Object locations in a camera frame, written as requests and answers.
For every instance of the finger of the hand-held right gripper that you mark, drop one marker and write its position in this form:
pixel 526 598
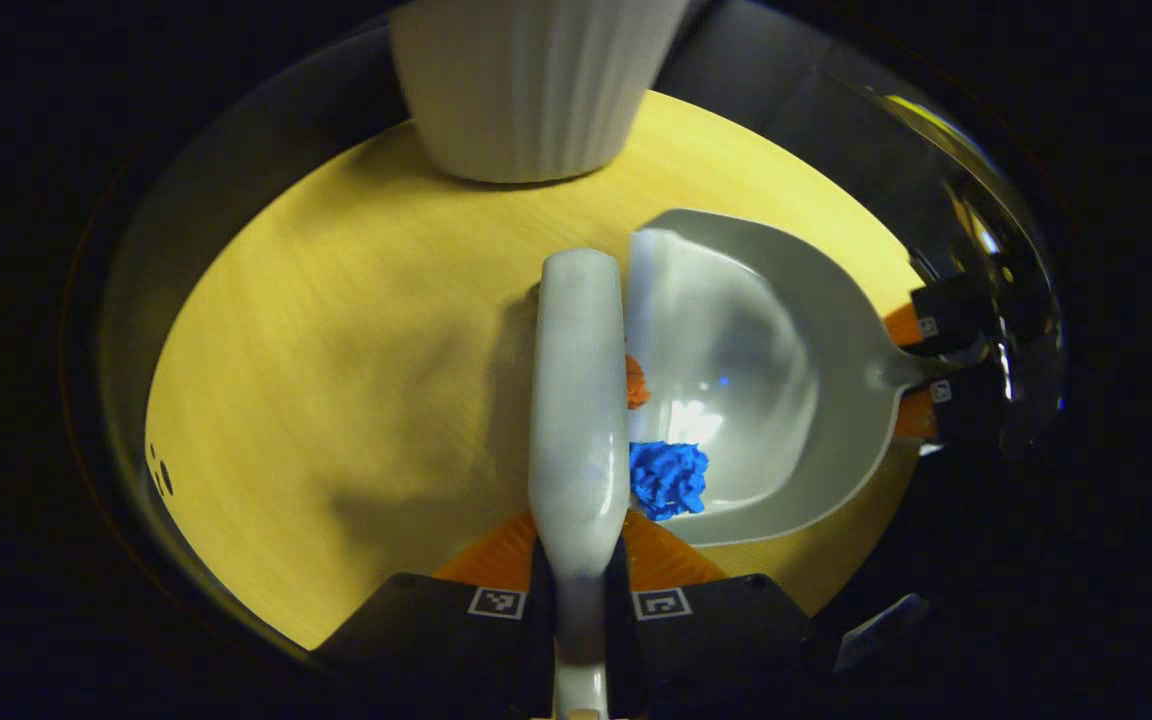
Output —
pixel 971 405
pixel 956 310

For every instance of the small white broom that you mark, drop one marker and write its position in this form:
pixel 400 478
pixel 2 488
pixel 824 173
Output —
pixel 578 400

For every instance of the orange paper scrap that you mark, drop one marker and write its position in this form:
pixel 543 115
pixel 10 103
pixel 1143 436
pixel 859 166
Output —
pixel 636 382

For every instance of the blue paper scrap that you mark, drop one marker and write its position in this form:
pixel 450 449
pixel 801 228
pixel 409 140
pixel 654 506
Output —
pixel 668 478

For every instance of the wooden desktop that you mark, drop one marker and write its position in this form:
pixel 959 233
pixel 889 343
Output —
pixel 356 350

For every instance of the white ribbed garbage bin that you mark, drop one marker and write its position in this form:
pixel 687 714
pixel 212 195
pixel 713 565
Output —
pixel 536 90

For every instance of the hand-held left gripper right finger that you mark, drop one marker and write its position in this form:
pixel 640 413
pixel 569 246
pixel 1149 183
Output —
pixel 616 640

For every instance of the white plastic dustpan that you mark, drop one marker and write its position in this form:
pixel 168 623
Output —
pixel 816 300

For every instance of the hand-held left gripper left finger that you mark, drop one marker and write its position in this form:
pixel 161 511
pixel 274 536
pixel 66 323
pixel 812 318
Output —
pixel 542 630

